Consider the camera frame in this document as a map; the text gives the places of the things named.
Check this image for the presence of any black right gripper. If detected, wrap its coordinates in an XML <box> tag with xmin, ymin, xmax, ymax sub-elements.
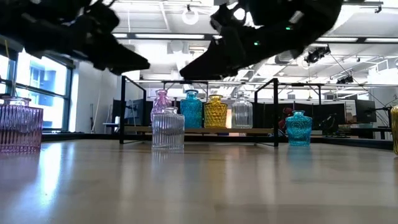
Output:
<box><xmin>180</xmin><ymin>6</ymin><xmax>312</xmax><ymax>81</ymax></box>

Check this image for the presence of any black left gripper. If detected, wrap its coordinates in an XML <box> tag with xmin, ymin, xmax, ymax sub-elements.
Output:
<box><xmin>24</xmin><ymin>1</ymin><xmax>150</xmax><ymax>77</ymax></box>

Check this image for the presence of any yellow diamond-textured glass vase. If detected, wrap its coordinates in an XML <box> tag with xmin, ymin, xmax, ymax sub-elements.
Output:
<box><xmin>203</xmin><ymin>94</ymin><xmax>229</xmax><ymax>129</ymax></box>

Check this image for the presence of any teal wide textured glass vase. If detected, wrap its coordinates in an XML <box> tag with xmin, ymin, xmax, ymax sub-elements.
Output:
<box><xmin>180</xmin><ymin>90</ymin><xmax>204</xmax><ymax>129</ymax></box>

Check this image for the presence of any pink diamond-textured glass vase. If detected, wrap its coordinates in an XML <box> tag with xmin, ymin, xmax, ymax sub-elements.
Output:
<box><xmin>150</xmin><ymin>88</ymin><xmax>173</xmax><ymax>124</ymax></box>

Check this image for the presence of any clear large ribbed glass jar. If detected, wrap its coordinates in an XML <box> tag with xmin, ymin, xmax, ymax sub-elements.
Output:
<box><xmin>231</xmin><ymin>96</ymin><xmax>254</xmax><ymax>129</ymax></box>

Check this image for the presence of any clear squat ribbed glass vase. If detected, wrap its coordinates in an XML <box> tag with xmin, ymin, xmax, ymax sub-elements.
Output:
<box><xmin>151</xmin><ymin>106</ymin><xmax>186</xmax><ymax>152</ymax></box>

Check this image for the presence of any wooden shelf with black rails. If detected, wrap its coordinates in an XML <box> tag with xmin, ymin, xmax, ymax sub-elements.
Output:
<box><xmin>119</xmin><ymin>75</ymin><xmax>280</xmax><ymax>147</ymax></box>

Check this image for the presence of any background computer monitor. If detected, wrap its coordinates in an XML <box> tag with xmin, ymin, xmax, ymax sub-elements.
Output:
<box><xmin>112</xmin><ymin>98</ymin><xmax>146</xmax><ymax>128</ymax></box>
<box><xmin>355</xmin><ymin>99</ymin><xmax>377</xmax><ymax>124</ymax></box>

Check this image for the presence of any white LED light bar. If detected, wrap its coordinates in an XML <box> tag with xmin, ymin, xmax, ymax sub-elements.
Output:
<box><xmin>315</xmin><ymin>37</ymin><xmax>359</xmax><ymax>43</ymax></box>
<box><xmin>135</xmin><ymin>33</ymin><xmax>206</xmax><ymax>40</ymax></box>
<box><xmin>365</xmin><ymin>37</ymin><xmax>396</xmax><ymax>44</ymax></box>

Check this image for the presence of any black partition curtain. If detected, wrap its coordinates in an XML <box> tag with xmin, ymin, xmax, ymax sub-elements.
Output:
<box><xmin>146</xmin><ymin>100</ymin><xmax>346</xmax><ymax>129</ymax></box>

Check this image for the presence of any large window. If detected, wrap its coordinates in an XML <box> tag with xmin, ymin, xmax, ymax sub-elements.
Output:
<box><xmin>0</xmin><ymin>52</ymin><xmax>75</xmax><ymax>133</ymax></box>

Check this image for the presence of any person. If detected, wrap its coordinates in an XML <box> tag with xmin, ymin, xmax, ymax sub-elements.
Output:
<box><xmin>278</xmin><ymin>107</ymin><xmax>295</xmax><ymax>133</ymax></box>

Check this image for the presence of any black ceiling track light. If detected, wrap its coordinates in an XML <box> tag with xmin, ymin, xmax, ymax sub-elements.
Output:
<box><xmin>336</xmin><ymin>75</ymin><xmax>355</xmax><ymax>85</ymax></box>
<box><xmin>303</xmin><ymin>45</ymin><xmax>332</xmax><ymax>65</ymax></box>

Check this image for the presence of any pink squat ribbed glass vase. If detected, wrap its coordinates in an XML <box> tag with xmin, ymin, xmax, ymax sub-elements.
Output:
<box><xmin>0</xmin><ymin>95</ymin><xmax>44</xmax><ymax>153</ymax></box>

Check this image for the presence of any dark background desk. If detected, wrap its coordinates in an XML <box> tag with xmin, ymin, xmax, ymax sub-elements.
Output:
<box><xmin>338</xmin><ymin>126</ymin><xmax>393</xmax><ymax>141</ymax></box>

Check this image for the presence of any white ventilation duct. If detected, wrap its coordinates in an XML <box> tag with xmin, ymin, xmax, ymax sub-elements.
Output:
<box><xmin>167</xmin><ymin>40</ymin><xmax>195</xmax><ymax>94</ymax></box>

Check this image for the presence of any black metal background frame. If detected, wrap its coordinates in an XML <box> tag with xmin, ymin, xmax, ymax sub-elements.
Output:
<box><xmin>161</xmin><ymin>80</ymin><xmax>210</xmax><ymax>103</ymax></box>
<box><xmin>277</xmin><ymin>82</ymin><xmax>323</xmax><ymax>103</ymax></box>

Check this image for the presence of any white ceiling ring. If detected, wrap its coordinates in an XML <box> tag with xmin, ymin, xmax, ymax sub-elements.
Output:
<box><xmin>182</xmin><ymin>8</ymin><xmax>200</xmax><ymax>26</ymax></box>

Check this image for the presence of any black aluminium table frame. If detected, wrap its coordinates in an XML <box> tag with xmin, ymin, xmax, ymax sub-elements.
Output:
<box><xmin>42</xmin><ymin>132</ymin><xmax>394</xmax><ymax>151</ymax></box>

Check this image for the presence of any teal ring-pattern glass vase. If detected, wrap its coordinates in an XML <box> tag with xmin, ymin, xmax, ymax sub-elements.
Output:
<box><xmin>285</xmin><ymin>110</ymin><xmax>313</xmax><ymax>147</ymax></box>

